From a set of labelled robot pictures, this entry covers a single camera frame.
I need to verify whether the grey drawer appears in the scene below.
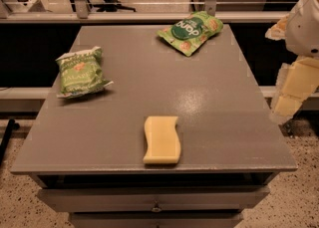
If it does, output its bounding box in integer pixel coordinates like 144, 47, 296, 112
70, 212, 242, 228
38, 186, 270, 212

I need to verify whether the grey top drawer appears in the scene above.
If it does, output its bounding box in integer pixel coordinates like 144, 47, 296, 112
38, 186, 270, 212

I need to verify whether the grey lower drawer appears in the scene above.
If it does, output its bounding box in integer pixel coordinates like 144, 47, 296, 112
70, 212, 242, 228

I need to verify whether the green rice chip bag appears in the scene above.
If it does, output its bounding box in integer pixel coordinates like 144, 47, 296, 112
157, 11, 223, 57

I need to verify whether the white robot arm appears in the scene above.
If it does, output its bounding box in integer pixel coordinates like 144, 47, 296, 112
265, 0, 319, 123

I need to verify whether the green jalapeno chip bag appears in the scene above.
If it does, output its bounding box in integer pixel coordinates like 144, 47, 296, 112
56, 47, 113, 99

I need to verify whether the black pole at left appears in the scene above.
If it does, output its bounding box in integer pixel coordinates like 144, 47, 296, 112
0, 119, 20, 164

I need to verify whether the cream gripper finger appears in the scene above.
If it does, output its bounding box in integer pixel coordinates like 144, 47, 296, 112
281, 57, 319, 102
271, 96, 302, 117

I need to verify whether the yellow wavy sponge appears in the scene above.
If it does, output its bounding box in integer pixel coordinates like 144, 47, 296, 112
143, 116, 181, 164

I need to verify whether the metal drawer knob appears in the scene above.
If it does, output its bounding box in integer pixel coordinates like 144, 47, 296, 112
151, 202, 162, 213

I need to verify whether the grey wooden cabinet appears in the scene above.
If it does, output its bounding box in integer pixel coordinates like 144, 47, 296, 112
12, 25, 296, 228

